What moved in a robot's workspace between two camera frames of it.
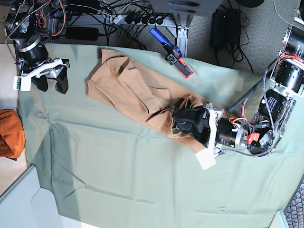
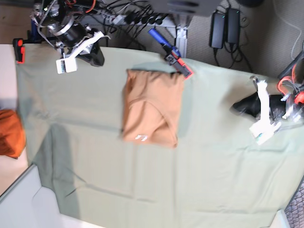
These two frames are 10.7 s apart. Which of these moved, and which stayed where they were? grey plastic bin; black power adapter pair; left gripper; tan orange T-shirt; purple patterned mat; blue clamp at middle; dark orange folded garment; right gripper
Moved: left gripper; tan orange T-shirt; right gripper
Stayed: black power adapter pair; purple patterned mat; dark orange folded garment; grey plastic bin; blue clamp at middle
